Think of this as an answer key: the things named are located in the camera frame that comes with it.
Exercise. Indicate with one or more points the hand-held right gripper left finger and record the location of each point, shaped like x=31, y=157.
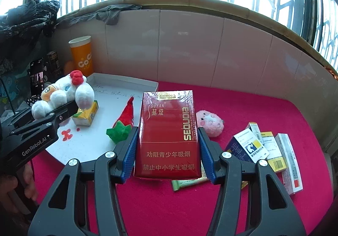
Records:
x=130, y=151

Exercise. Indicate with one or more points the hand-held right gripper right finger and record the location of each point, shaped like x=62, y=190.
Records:
x=204, y=151

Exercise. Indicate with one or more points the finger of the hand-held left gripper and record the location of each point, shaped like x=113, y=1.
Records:
x=66, y=111
x=21, y=118

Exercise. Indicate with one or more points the white plush toy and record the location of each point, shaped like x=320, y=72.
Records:
x=63, y=90

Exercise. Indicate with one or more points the pink plush toy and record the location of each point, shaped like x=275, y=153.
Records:
x=211, y=122

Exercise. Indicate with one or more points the red cigarette box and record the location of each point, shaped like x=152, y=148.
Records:
x=166, y=140

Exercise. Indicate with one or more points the white cardboard box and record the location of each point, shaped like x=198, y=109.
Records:
x=87, y=143

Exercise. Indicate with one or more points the small white medicine box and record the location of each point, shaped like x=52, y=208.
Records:
x=254, y=127

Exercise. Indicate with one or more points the person's left hand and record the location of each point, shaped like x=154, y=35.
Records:
x=29, y=185

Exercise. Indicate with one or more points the yellow green small carton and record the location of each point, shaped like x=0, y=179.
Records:
x=85, y=117

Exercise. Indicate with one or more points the red green plush toy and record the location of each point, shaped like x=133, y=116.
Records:
x=126, y=117

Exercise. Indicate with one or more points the green snack packet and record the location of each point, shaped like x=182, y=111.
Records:
x=184, y=184

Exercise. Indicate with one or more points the blue white medicine box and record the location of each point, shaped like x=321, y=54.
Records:
x=245, y=146

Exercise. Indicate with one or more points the black phone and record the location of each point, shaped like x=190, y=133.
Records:
x=37, y=77

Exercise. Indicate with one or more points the dark can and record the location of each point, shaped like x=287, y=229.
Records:
x=54, y=64

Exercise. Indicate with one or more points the orange paper cup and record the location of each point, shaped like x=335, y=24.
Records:
x=81, y=59

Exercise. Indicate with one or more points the yellow white medicine box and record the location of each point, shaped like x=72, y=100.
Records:
x=274, y=156

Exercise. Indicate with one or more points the red tablecloth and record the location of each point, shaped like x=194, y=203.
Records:
x=264, y=109

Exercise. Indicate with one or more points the white red medicine box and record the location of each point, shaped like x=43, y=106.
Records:
x=290, y=167

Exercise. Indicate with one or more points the black plastic bag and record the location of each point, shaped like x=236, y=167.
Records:
x=26, y=16

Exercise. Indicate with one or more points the grey cloth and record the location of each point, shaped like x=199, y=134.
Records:
x=113, y=12

